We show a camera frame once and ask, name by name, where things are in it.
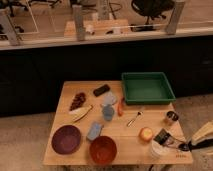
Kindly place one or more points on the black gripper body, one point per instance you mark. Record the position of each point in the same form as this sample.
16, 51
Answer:
186, 146

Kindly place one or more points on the white paper cup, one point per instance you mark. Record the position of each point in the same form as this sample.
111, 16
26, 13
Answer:
157, 151

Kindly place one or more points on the small metal cup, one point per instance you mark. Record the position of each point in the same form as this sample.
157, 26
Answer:
170, 118

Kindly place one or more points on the blue plastic cup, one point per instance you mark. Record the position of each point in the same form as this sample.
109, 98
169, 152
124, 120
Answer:
108, 112

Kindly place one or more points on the apple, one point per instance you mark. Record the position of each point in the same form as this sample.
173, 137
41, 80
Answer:
146, 134

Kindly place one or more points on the metal spoon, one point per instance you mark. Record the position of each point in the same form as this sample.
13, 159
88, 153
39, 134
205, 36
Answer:
133, 119

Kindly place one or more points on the green plastic tray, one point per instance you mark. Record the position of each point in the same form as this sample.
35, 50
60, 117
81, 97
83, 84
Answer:
152, 88

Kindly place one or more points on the orange carrot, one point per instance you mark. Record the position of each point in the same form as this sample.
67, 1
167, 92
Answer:
120, 107

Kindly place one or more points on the red-brown bowl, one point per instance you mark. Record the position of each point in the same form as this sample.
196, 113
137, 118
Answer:
103, 150

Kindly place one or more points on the light blue cloth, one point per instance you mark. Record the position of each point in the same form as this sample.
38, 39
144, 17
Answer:
109, 99

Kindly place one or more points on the wooden table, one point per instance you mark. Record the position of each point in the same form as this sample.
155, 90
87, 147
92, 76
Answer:
130, 149

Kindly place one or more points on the cream yellow banana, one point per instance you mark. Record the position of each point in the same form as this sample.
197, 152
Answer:
80, 112

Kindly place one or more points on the bunch of dark grapes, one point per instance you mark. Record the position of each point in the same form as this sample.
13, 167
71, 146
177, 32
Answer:
78, 101

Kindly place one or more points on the purple bowl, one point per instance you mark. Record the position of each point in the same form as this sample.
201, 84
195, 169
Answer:
66, 140

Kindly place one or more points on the black office chair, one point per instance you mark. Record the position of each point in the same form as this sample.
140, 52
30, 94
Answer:
152, 9

